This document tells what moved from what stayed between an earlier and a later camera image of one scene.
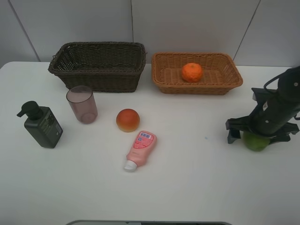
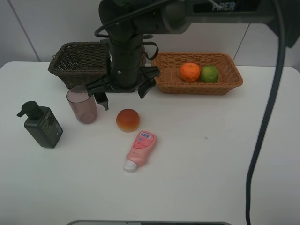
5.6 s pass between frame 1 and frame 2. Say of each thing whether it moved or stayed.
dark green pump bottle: stayed
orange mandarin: stayed
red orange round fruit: stayed
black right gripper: moved
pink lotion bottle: stayed
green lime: moved
